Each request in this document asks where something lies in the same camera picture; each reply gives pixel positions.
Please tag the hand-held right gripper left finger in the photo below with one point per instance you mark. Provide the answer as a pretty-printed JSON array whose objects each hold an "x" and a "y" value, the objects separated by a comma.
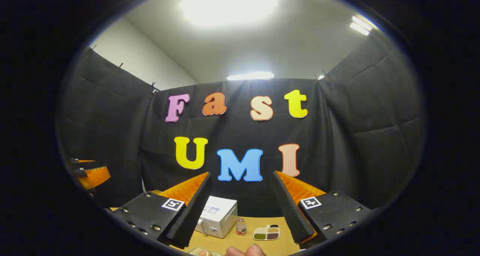
[{"x": 195, "y": 207}]

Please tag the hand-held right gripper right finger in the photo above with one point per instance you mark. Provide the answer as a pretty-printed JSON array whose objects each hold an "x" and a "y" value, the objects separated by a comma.
[{"x": 287, "y": 207}]

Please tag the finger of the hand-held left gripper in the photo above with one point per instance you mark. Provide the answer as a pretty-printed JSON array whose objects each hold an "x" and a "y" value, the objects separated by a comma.
[
  {"x": 84, "y": 160},
  {"x": 97, "y": 176}
]

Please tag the white microwave oven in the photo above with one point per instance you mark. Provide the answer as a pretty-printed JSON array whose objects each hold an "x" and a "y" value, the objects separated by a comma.
[{"x": 221, "y": 218}]

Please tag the white divided dish with beans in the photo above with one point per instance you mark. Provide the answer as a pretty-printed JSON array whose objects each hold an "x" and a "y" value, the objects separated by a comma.
[{"x": 266, "y": 234}]

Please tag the pale green square plate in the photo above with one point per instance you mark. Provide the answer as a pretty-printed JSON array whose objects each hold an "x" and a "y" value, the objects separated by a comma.
[{"x": 192, "y": 251}]

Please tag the clear plastic bottle red label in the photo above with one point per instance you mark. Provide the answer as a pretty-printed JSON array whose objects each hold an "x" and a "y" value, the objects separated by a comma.
[{"x": 240, "y": 228}]

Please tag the ceiling light panel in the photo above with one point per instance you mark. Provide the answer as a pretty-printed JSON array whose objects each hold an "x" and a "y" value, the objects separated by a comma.
[
  {"x": 249, "y": 76},
  {"x": 228, "y": 3},
  {"x": 360, "y": 25}
]

